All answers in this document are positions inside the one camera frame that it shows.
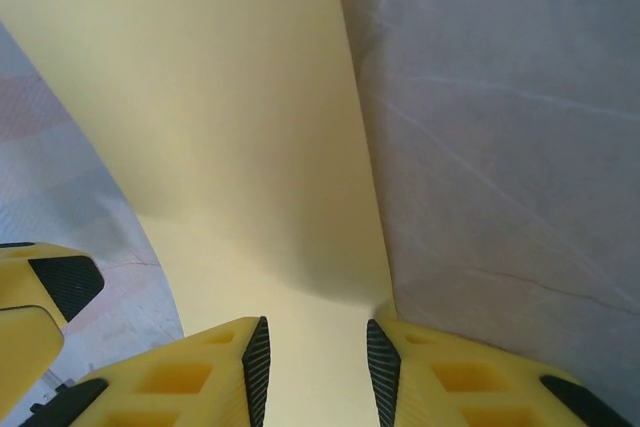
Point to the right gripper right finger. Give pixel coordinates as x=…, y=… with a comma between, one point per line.
x=475, y=387

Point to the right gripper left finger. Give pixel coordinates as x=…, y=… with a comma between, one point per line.
x=150, y=387

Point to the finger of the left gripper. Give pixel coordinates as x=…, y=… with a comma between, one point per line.
x=25, y=342
x=60, y=282

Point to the yellow cloth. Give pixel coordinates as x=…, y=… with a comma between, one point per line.
x=225, y=97

